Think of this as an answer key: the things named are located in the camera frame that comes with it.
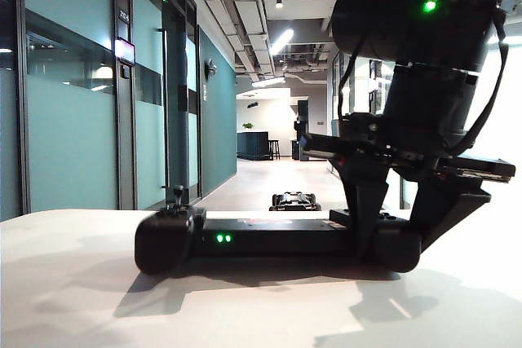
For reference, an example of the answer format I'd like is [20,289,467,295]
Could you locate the black quadruped robot dog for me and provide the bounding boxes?
[270,191,322,213]

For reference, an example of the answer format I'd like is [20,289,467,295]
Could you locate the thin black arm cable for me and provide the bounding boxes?
[337,32,370,121]

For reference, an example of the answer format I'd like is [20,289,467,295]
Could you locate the lit room display screen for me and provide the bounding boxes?
[113,37,136,66]

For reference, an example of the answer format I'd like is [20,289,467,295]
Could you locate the dark bar counter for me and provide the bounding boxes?
[236,130,271,161]

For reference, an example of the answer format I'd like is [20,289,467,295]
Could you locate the linear ceiling light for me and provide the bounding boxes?
[251,77,286,88]
[268,29,294,55]

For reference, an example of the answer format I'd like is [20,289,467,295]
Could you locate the thick black sleeved arm cable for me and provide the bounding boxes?
[452,0,511,157]

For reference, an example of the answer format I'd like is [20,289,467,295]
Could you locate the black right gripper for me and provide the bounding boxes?
[299,132,515,259]

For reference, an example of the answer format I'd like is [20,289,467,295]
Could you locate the black kiosk machine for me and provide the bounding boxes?
[291,99,310,161]

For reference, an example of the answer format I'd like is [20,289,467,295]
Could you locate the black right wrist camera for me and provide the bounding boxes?
[339,112,387,143]

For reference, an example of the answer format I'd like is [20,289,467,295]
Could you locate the black handheld remote controller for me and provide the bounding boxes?
[134,185,422,275]

